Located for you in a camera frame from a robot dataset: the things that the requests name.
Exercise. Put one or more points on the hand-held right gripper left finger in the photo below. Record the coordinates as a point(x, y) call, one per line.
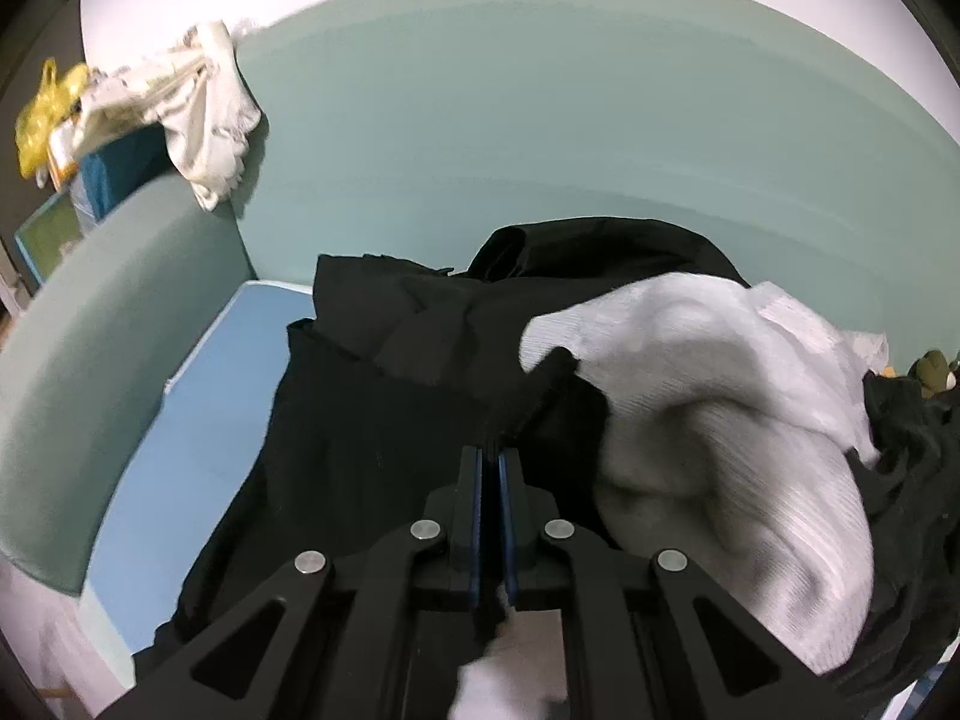
point(471, 540)

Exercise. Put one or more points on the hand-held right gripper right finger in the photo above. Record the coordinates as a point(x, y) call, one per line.
point(508, 540)

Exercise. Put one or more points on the grey sweater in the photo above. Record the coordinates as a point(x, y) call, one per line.
point(712, 465)

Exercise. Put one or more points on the black garment with green print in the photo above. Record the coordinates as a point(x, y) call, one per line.
point(915, 502)

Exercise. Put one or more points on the green sofa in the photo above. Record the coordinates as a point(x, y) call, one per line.
point(525, 127)

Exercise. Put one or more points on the cream printed cloth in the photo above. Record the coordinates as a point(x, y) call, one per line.
point(202, 120)

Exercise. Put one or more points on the teal box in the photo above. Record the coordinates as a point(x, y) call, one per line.
point(120, 172)

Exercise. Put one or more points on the green box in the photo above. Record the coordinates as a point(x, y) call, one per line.
point(49, 240)

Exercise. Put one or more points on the orange snack package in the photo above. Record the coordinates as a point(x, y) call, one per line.
point(61, 150)

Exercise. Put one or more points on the yellow plastic bag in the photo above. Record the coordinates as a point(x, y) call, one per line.
point(45, 112)

